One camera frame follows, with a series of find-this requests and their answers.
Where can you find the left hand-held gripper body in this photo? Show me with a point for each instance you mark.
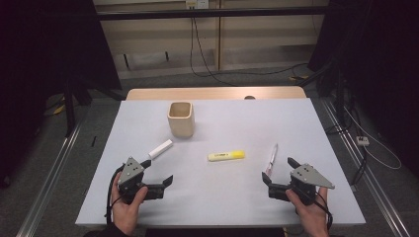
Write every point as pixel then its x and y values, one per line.
pixel 130 171

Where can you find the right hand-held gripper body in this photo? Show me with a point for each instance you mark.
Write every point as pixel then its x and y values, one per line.
pixel 308 176

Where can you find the yellow highlighter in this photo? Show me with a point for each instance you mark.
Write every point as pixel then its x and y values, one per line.
pixel 227 155

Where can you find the beige square pen holder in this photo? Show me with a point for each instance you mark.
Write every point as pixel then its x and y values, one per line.
pixel 181 126

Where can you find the person's left hand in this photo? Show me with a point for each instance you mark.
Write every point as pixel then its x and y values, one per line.
pixel 126 214

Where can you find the person's right hand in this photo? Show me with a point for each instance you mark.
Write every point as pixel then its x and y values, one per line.
pixel 313 219

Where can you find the small black floor object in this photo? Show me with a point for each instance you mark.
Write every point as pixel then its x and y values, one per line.
pixel 94 141

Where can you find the white table mat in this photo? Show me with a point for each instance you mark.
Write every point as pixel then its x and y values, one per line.
pixel 217 200

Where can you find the white power strip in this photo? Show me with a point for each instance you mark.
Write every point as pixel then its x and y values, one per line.
pixel 362 141

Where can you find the black stand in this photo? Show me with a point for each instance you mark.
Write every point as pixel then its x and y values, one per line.
pixel 69 112
pixel 339 98

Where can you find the wooden table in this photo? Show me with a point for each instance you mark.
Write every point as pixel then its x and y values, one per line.
pixel 197 93

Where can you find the yellow floor tape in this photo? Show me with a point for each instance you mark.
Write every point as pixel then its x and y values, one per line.
pixel 59 109

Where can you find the black curtain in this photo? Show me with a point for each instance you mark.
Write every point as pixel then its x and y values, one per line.
pixel 385 65
pixel 39 65

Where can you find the black horizontal bar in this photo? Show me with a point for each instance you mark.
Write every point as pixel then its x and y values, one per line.
pixel 230 13

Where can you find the metal floor rail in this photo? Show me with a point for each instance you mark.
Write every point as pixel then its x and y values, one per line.
pixel 369 177
pixel 49 184

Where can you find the white wall socket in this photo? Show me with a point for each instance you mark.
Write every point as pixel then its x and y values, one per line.
pixel 197 3

